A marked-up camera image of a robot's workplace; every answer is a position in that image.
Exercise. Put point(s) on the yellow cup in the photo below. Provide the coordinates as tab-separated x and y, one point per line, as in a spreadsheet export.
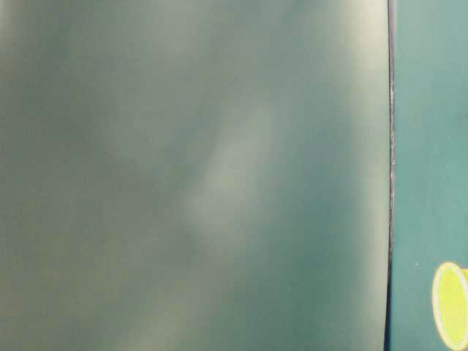
449	304

